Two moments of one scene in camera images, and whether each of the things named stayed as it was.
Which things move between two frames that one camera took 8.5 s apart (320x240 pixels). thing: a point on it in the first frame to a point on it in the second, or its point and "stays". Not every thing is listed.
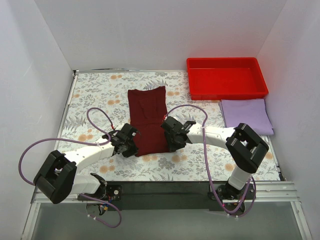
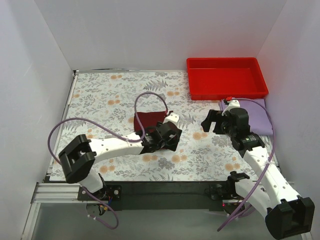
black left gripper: (128, 149) to (171, 136)
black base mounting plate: (161, 196) stays
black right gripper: (171, 142) to (215, 122)
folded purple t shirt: (253, 112) stays
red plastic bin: (226, 78) stays
